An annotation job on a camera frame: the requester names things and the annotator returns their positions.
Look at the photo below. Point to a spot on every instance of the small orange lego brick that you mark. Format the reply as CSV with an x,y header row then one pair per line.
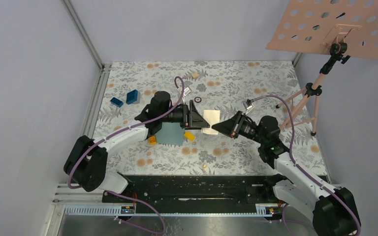
x,y
152,140

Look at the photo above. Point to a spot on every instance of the tan lined letter paper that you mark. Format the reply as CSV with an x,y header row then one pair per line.
x,y
212,117

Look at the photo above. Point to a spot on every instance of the yellow rectangular block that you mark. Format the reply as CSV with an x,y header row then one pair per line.
x,y
189,136

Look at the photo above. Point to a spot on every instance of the aluminium frame post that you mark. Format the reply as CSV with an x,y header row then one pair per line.
x,y
83,33

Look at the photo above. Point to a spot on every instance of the teal paper envelope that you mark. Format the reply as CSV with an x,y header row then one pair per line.
x,y
171,134

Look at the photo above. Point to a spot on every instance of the white slotted cable duct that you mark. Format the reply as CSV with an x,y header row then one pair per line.
x,y
187,209

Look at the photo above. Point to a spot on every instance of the floral patterned table mat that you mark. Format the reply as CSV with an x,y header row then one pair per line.
x,y
222,85

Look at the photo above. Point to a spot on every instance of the small blue lego brick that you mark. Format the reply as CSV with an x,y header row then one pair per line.
x,y
116,102

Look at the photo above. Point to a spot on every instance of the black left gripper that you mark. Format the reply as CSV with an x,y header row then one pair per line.
x,y
196,121

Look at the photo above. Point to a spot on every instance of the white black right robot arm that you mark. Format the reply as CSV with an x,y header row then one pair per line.
x,y
331,210

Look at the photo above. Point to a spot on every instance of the large blue lego brick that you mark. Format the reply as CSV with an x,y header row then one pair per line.
x,y
133,97

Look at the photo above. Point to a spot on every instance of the pink music stand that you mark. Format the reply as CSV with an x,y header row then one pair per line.
x,y
341,29

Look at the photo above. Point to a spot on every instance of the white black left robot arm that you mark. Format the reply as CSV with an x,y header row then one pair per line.
x,y
87,162

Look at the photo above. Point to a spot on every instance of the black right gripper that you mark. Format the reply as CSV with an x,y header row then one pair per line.
x,y
232,127

